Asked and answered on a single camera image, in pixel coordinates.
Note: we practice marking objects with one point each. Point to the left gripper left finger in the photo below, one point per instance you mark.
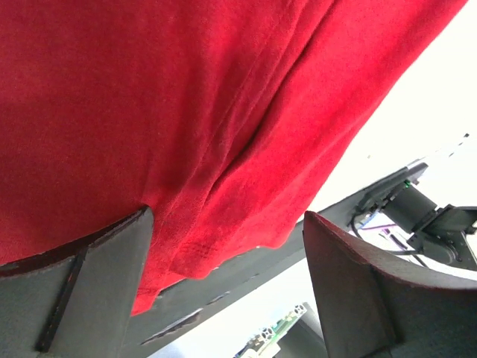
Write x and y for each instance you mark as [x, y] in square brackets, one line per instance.
[75, 300]

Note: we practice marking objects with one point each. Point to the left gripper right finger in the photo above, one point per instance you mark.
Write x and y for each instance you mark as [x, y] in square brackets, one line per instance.
[373, 304]

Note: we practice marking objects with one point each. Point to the dark red t-shirt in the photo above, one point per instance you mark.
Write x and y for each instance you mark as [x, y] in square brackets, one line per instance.
[224, 117]

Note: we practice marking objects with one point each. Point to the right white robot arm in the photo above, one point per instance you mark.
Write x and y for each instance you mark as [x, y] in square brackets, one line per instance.
[437, 233]

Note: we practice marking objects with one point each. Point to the black base beam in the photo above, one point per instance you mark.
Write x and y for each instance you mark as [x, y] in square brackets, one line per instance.
[189, 303]

